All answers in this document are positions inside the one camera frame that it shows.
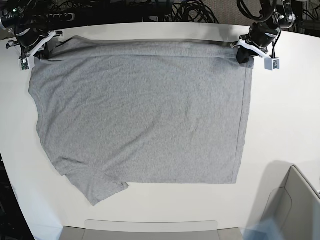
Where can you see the grey chair front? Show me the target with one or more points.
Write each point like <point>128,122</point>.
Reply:
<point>119,230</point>

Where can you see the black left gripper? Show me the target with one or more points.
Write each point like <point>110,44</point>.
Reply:
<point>261,36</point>

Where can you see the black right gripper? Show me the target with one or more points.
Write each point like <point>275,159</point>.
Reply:
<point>28,38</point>

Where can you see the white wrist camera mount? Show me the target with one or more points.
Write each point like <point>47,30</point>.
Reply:
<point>270,63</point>
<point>26,61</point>

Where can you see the grey T-shirt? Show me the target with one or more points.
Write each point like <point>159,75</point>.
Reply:
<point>165,112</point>

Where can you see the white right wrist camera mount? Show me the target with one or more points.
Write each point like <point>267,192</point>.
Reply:
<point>26,61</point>

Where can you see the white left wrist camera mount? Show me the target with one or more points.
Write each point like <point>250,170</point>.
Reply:
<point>270,63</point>

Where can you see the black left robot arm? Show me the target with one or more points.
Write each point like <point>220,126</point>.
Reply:
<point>274,13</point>

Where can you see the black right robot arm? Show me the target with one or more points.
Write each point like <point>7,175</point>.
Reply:
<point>15,18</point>

